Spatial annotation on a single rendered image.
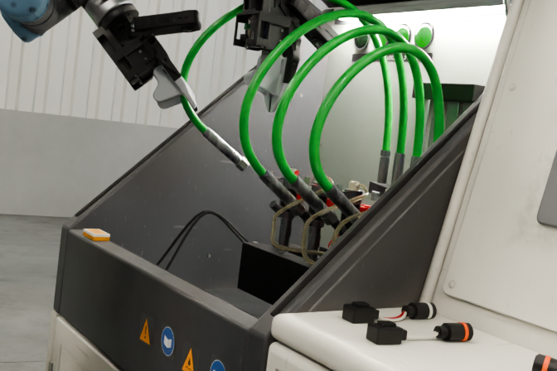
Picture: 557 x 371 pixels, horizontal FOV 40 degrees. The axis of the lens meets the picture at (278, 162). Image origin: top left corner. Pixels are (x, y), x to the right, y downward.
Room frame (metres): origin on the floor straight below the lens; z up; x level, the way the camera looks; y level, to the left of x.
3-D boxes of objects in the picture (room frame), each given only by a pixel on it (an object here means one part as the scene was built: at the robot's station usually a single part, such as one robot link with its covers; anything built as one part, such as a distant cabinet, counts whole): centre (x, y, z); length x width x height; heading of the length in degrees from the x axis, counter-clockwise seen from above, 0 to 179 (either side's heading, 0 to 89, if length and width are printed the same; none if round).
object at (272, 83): (1.20, 0.03, 1.25); 0.06 x 0.03 x 0.09; 124
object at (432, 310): (0.85, -0.15, 0.99); 0.12 x 0.02 x 0.02; 121
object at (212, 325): (1.12, 0.17, 0.87); 0.62 x 0.04 x 0.16; 35
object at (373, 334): (0.77, -0.17, 0.99); 0.12 x 0.02 x 0.02; 115
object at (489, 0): (1.40, -0.24, 1.43); 0.54 x 0.03 x 0.02; 35
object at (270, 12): (1.21, 0.04, 1.35); 0.09 x 0.08 x 0.12; 124
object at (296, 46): (1.20, 0.01, 1.29); 0.05 x 0.02 x 0.09; 34
